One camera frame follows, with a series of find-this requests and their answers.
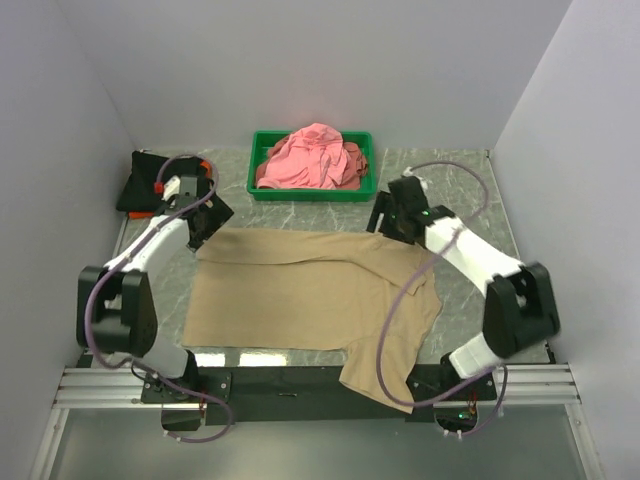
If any orange folded t shirt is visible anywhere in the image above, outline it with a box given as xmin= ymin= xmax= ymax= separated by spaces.
xmin=127 ymin=157 xmax=213 ymax=220

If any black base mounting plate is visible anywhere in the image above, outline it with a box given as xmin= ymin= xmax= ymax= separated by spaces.
xmin=141 ymin=365 xmax=498 ymax=425

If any dusty rose t shirt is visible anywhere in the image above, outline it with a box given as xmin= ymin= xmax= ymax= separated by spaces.
xmin=255 ymin=137 xmax=368 ymax=190

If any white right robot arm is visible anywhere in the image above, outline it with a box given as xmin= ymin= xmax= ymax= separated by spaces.
xmin=367 ymin=176 xmax=561 ymax=399

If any black folded t shirt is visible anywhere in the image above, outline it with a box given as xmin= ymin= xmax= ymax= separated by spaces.
xmin=115 ymin=149 xmax=206 ymax=214

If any beige t shirt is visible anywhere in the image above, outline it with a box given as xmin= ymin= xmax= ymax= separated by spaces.
xmin=183 ymin=228 xmax=441 ymax=413

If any green plastic bin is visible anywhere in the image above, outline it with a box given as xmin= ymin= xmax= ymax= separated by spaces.
xmin=246 ymin=130 xmax=378 ymax=203

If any pink t shirt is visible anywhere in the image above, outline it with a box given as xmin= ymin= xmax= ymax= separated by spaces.
xmin=256 ymin=123 xmax=350 ymax=190

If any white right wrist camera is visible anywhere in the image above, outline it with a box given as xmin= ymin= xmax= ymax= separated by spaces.
xmin=401 ymin=167 xmax=428 ymax=191

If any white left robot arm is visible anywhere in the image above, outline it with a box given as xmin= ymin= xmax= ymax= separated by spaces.
xmin=76 ymin=174 xmax=233 ymax=402

